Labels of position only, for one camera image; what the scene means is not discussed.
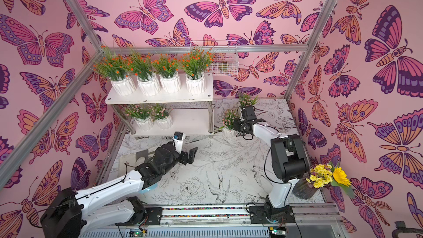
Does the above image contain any pink plant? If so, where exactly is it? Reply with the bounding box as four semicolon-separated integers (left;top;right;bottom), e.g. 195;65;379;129
239;93;258;109
151;104;173;130
124;104;153;131
219;109;239;141

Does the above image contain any orange plant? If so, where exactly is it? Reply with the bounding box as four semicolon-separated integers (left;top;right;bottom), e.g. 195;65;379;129
94;46;136;96
180;48;214;95
127;51;161;97
152;54;182;94

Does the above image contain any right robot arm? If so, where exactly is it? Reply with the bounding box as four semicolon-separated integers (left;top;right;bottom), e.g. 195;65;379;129
232;106;310;223

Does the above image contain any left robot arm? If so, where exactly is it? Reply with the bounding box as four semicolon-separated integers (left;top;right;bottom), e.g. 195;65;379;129
40;142;198;238

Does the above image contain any white two-tier rack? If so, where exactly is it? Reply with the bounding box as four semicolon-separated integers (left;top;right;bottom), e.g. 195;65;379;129
106;73;214;137

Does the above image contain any yellow flower bouquet vase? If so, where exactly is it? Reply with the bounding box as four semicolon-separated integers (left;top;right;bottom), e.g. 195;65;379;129
293;162;354;199

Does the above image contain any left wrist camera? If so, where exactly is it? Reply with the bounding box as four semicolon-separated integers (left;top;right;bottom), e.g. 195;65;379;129
173;132;186;154

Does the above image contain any white wire basket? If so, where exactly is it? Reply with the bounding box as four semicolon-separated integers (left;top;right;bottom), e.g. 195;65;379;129
190;38;239;76

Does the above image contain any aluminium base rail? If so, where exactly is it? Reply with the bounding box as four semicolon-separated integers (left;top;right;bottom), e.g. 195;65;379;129
84;203;349;238

